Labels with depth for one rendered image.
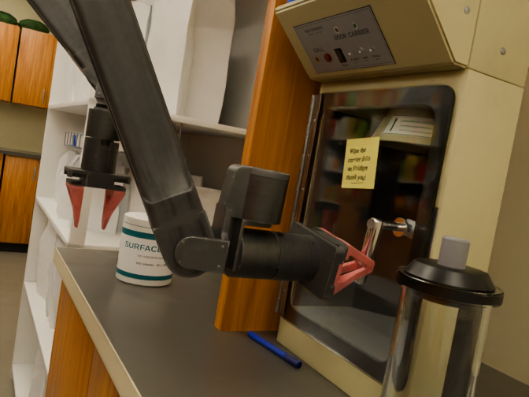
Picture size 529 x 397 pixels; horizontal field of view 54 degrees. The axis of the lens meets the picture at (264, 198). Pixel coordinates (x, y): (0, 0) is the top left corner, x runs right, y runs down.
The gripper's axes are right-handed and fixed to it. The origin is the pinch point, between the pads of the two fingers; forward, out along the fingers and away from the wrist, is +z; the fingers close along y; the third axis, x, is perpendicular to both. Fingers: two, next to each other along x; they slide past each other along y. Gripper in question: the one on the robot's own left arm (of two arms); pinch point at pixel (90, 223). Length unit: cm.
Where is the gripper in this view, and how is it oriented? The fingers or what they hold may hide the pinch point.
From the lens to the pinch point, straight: 95.1
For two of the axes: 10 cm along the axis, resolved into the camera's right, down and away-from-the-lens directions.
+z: -1.6, 9.8, 0.7
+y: 8.7, 1.1, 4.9
